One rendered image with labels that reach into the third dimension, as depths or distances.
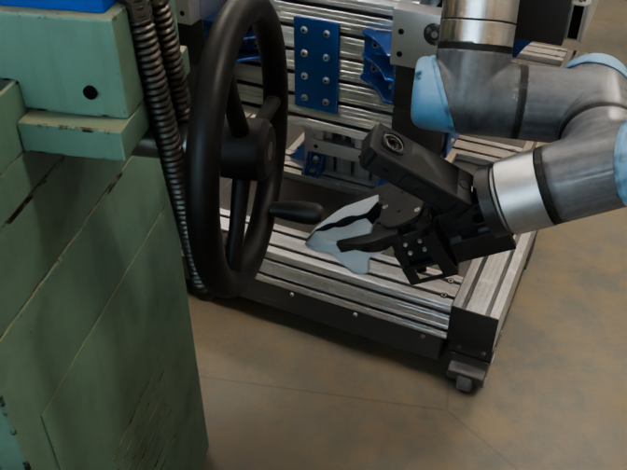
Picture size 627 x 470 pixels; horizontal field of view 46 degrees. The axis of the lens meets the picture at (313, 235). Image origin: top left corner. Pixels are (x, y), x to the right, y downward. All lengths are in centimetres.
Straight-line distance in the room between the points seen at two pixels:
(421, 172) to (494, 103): 11
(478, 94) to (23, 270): 46
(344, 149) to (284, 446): 62
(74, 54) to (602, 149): 45
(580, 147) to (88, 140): 43
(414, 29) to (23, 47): 64
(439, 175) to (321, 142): 92
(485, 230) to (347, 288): 76
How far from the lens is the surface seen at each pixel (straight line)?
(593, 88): 76
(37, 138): 69
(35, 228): 73
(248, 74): 147
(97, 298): 87
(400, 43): 117
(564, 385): 164
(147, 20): 65
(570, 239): 202
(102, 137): 65
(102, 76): 65
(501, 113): 75
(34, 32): 66
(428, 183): 69
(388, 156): 68
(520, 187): 69
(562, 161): 69
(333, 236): 76
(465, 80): 75
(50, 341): 79
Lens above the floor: 118
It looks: 38 degrees down
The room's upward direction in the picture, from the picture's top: straight up
